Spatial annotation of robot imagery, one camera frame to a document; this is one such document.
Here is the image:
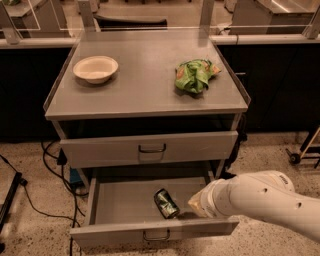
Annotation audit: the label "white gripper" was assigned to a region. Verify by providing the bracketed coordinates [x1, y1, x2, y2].
[188, 179, 233, 218]

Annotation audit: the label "green soda can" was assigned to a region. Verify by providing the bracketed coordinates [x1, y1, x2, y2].
[154, 188, 180, 219]

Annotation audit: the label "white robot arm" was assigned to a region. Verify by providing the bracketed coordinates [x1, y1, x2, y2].
[188, 171, 320, 242]

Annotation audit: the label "closed grey top drawer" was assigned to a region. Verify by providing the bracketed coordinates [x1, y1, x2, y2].
[61, 131, 238, 168]

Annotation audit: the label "open grey middle drawer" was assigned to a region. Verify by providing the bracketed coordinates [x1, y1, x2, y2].
[70, 167, 239, 248]

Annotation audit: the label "grey metal drawer cabinet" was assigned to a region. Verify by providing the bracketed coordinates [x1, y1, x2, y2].
[43, 29, 252, 183]

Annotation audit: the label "black wheeled cart base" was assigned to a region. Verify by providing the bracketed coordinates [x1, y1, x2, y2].
[286, 125, 320, 168]

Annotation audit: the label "blue power box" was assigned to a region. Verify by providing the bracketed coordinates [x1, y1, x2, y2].
[69, 168, 83, 187]

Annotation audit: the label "green crumpled chip bag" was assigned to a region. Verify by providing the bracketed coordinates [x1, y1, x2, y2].
[175, 59, 221, 94]

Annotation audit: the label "white paper bowl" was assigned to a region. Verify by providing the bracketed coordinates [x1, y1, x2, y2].
[73, 56, 119, 84]

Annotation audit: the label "black stand base left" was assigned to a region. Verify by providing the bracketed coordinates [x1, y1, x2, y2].
[0, 172, 22, 232]

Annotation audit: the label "clear acrylic barrier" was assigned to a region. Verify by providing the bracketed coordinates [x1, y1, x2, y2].
[0, 0, 320, 48]

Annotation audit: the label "black floor cables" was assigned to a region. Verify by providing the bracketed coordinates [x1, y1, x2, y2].
[0, 139, 89, 256]

